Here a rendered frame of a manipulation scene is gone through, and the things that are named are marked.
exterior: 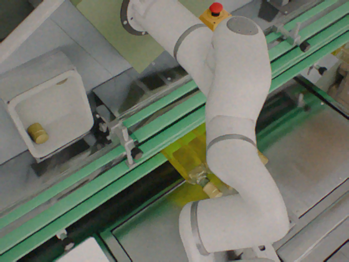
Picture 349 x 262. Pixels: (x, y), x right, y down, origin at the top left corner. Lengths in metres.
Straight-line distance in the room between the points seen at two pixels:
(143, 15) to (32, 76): 0.28
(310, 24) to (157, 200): 0.72
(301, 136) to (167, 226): 0.57
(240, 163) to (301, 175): 0.78
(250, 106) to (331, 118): 0.90
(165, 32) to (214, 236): 0.43
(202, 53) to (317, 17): 0.67
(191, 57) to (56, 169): 0.51
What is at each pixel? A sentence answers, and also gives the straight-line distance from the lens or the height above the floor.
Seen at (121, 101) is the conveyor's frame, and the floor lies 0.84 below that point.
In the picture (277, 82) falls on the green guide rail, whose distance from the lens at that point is 1.46.
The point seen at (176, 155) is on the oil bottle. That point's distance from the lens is 1.18.
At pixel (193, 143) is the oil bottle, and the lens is 1.20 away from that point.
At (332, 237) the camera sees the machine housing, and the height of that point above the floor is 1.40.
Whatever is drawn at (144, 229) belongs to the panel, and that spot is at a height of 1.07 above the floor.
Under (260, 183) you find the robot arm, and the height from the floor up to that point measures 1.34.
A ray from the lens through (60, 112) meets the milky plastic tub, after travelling 1.15.
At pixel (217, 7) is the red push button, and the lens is 1.25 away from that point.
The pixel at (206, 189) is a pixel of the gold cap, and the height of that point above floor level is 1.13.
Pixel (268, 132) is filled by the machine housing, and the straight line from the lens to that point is 1.49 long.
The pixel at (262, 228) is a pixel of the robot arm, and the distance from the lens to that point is 0.66.
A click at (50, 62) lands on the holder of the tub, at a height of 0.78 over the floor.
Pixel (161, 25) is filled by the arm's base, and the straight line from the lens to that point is 0.90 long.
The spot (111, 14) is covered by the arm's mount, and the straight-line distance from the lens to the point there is 0.95.
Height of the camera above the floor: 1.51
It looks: 28 degrees down
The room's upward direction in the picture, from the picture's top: 136 degrees clockwise
